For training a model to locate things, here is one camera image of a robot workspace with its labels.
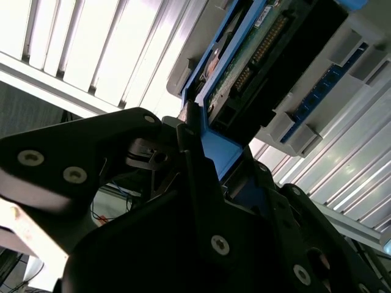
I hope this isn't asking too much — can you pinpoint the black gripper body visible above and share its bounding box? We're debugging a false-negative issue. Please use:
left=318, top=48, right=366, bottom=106
left=60, top=189, right=291, bottom=293

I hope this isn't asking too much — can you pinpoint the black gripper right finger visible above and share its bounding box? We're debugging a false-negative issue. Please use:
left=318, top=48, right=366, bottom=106
left=244, top=146, right=391, bottom=293

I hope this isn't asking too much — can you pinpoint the hard disk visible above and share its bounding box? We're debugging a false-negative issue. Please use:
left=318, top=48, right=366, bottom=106
left=178, top=0, right=372, bottom=216

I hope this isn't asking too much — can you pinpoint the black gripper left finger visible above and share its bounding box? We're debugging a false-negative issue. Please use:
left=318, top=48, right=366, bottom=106
left=0, top=102, right=230, bottom=266

